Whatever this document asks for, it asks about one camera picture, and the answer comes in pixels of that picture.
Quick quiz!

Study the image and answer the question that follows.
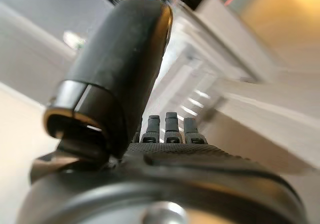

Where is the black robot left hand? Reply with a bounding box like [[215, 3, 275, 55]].
[[16, 0, 307, 224]]

